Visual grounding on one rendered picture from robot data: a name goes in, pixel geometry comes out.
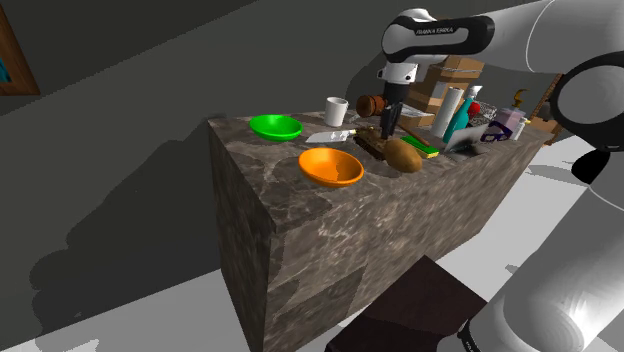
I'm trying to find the dark robot stand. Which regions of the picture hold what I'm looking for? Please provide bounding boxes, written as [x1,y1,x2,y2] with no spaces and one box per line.
[324,254,489,352]

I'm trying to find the grey open laptop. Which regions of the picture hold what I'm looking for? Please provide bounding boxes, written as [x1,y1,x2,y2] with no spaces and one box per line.
[442,123,491,163]

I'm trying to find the brown wooden chair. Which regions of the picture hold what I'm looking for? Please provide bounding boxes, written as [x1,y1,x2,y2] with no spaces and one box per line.
[528,72,566,147]

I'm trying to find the brown potato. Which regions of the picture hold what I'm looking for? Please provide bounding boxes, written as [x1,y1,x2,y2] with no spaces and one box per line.
[383,138,424,174]

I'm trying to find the steel cleaver knife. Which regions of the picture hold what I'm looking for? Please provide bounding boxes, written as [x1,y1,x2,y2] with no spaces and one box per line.
[305,128,359,145]

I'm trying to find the orange bowl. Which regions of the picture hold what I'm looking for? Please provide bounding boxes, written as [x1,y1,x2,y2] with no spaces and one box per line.
[298,147,365,189]

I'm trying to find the wooden framed wall picture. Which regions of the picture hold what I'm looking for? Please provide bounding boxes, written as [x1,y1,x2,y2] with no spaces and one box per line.
[0,4,42,97]

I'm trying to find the white paper towel roll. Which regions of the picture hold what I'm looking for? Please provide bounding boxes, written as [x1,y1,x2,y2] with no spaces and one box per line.
[429,86,466,140]

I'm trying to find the small white bottle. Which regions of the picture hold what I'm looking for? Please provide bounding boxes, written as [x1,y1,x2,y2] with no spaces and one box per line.
[511,116,531,142]

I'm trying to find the white mug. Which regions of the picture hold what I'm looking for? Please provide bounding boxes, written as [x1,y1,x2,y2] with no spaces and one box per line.
[324,96,350,128]

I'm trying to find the teal spray bottle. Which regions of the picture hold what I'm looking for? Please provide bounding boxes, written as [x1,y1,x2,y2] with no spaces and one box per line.
[441,85,484,145]

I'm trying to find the lavender box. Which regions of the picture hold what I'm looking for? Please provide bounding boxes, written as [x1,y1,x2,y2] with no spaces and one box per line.
[494,107,528,134]

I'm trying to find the stacked cardboard boxes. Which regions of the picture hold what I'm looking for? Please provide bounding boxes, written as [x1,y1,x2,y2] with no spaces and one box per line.
[403,54,486,129]

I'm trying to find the purple glasses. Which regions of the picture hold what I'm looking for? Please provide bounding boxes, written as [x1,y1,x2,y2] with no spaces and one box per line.
[479,120,515,144]

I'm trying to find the green and yellow sponge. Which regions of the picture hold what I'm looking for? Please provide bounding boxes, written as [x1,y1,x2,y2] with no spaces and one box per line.
[400,134,441,161]

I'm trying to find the green bowl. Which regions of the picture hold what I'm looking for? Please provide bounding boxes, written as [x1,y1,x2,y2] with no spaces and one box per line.
[248,113,304,143]

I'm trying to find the black and white patterned box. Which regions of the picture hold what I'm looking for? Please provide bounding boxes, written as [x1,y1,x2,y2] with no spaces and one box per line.
[469,100,499,129]

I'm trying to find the wooden mallet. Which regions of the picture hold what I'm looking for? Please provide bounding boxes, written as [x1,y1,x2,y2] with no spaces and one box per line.
[355,94,433,148]

